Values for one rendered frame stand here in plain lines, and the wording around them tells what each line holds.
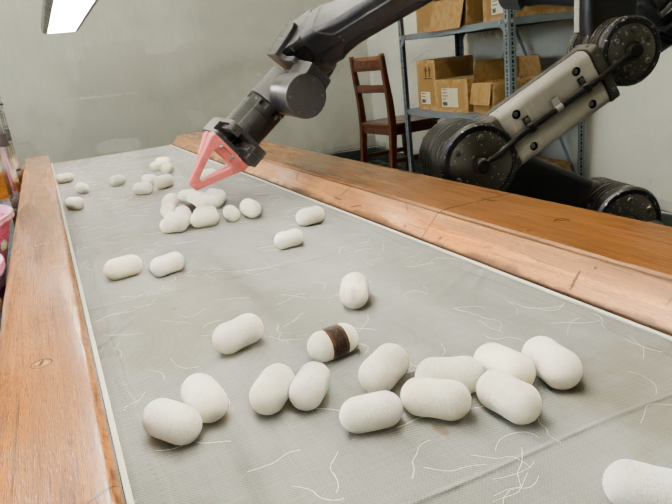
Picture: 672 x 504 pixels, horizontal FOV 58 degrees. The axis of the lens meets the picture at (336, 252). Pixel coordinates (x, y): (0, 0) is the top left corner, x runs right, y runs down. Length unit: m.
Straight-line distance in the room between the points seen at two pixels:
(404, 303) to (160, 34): 4.76
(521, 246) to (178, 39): 4.75
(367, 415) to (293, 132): 5.06
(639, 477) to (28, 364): 0.32
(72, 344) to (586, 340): 0.31
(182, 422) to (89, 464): 0.05
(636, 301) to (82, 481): 0.32
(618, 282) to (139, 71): 4.81
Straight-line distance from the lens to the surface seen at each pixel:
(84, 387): 0.35
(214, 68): 5.17
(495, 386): 0.31
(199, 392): 0.33
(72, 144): 5.13
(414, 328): 0.41
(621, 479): 0.26
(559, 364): 0.33
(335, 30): 0.83
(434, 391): 0.30
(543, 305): 0.44
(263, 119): 0.86
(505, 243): 0.51
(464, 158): 0.97
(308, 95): 0.81
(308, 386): 0.32
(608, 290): 0.44
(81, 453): 0.30
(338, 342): 0.37
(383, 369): 0.33
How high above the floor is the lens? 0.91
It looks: 18 degrees down
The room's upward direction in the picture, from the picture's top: 7 degrees counter-clockwise
